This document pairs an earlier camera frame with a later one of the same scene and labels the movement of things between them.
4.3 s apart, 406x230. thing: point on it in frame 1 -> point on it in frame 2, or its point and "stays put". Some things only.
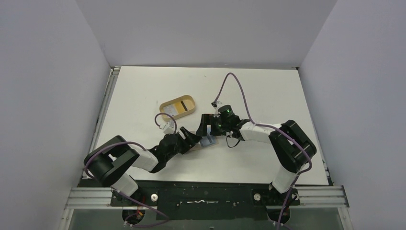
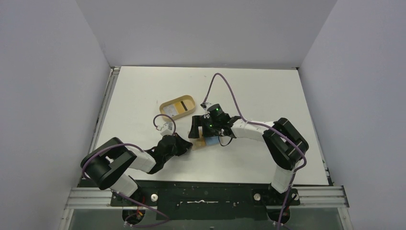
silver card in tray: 170,109 stays put
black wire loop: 226,139 -> 222,145
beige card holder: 208,141 stays put
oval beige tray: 178,108 stays put
